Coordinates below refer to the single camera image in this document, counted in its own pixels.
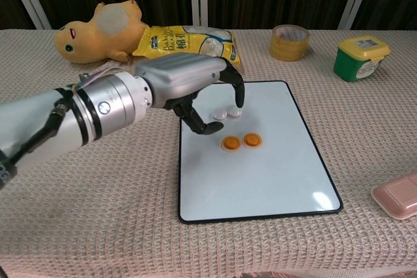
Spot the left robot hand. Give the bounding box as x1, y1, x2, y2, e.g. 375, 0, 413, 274
134, 51, 246, 135

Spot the orange round token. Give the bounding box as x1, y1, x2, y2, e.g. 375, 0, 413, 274
220, 134, 242, 152
242, 132, 264, 148

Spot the white rectangular board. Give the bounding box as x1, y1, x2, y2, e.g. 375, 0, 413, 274
177, 80, 344, 225

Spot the yellow marshmallow bag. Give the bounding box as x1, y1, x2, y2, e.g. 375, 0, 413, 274
132, 25, 241, 70

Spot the yellow plush toy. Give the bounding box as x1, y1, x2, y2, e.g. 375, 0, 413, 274
53, 0, 147, 64

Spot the yellow tape roll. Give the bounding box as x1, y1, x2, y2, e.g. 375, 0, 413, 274
269, 24, 311, 62

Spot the green tub yellow lid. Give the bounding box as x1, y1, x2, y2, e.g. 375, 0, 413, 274
332, 36, 392, 83

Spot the beige waffle tablecloth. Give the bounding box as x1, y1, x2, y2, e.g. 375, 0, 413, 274
0, 29, 417, 278

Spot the pink pencil case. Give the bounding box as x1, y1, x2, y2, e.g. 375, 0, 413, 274
370, 170, 417, 221

